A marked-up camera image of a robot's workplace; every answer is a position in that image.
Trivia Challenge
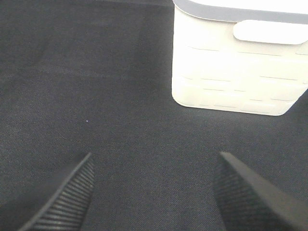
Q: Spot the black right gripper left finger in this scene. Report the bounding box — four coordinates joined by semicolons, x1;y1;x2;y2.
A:
18;153;95;231

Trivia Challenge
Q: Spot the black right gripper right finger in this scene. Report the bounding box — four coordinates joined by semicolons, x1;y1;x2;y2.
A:
213;152;308;231

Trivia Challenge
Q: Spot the black table cloth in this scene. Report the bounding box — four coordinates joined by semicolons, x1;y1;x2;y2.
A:
0;0;308;231

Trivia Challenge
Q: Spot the white plastic storage bin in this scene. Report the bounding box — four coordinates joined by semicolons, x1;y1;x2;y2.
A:
172;0;308;116

